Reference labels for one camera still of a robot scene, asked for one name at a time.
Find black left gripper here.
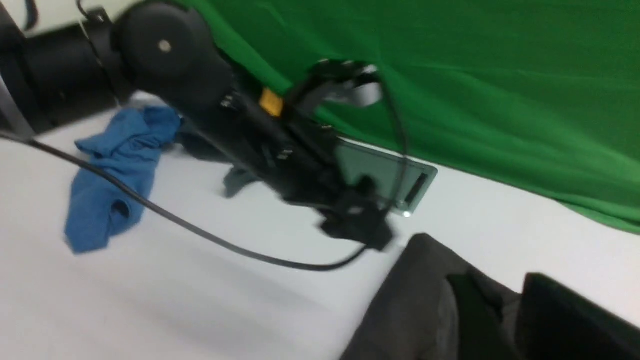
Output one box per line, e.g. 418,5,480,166
220,89,394,251

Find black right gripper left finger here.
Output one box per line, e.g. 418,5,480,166
446,275,506,360

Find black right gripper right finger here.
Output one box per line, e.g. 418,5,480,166
515,273,640,360

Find dark gray long-sleeve shirt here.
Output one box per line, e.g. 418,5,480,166
341,234,526,360

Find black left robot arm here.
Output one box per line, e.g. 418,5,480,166
72,1,509,360

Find dark teal crumpled shirt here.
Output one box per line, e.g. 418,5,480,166
174,119,259,199

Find blue crumpled shirt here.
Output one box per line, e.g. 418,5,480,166
64,105,182,255

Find green backdrop cloth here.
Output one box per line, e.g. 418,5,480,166
182,0,640,234

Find gray table cable grommet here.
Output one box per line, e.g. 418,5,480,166
336,141,438,218

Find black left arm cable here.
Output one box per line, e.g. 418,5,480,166
0,60,408,272

